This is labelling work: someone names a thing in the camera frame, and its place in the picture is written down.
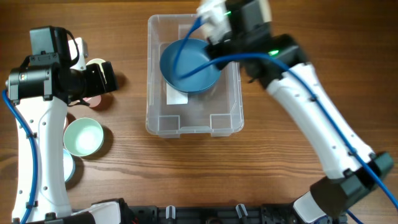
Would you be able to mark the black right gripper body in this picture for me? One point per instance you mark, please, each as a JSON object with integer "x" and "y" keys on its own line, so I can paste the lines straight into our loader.
{"x": 214, "y": 50}

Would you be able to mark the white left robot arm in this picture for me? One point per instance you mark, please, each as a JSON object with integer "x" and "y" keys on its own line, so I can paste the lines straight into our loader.
{"x": 38, "y": 97}

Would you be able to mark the white label in bin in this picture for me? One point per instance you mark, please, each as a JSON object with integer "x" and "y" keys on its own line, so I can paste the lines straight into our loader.
{"x": 175, "y": 97}

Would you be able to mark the mint green bowl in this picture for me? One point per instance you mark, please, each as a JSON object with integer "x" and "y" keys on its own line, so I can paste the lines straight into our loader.
{"x": 83, "y": 137}

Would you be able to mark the light blue bowl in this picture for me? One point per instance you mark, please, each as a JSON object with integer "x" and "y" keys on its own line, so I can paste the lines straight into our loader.
{"x": 68, "y": 165}

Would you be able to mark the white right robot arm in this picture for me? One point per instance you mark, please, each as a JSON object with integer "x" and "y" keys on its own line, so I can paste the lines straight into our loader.
{"x": 352, "y": 169}

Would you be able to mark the clear plastic storage bin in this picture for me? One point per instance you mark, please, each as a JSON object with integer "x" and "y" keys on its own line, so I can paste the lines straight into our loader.
{"x": 218, "y": 111}

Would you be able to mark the cream cup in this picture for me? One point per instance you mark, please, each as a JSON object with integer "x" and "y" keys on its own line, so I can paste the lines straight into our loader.
{"x": 97, "y": 61}

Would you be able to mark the pale pink bowl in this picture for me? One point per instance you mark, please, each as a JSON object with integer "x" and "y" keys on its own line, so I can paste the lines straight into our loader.
{"x": 66, "y": 123}

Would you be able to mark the pink cup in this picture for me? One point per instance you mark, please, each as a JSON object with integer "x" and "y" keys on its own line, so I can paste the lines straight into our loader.
{"x": 91, "y": 102}

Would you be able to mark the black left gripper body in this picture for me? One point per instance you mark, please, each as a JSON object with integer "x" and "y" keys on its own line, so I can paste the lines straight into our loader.
{"x": 109, "y": 76}

